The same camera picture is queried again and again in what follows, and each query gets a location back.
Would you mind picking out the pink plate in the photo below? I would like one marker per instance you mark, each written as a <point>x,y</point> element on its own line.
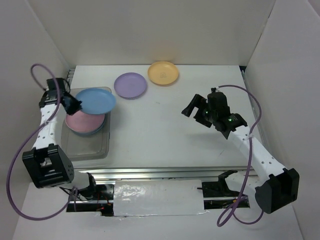
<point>83,123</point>

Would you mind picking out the white taped cover panel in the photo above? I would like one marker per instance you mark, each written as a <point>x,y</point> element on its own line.
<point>158,198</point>

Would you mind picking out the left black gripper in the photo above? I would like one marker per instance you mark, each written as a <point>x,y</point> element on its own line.
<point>77,106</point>

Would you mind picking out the purple plate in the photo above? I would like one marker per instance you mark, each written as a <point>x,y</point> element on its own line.
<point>130,85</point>

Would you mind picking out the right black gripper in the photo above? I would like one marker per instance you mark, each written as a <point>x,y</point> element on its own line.
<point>198,101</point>

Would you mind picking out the aluminium rail frame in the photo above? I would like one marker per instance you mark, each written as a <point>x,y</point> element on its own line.
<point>150,138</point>

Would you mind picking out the blue plate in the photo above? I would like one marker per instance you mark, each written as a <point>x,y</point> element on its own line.
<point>96,101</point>

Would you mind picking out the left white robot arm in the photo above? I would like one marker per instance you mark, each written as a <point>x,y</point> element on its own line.
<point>47,164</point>

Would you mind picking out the clear plastic bin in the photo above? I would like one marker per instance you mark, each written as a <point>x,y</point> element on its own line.
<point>82,148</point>

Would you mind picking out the orange plate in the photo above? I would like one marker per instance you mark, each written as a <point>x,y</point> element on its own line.
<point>163,73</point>

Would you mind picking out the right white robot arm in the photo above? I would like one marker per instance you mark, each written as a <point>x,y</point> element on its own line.
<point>279,185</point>

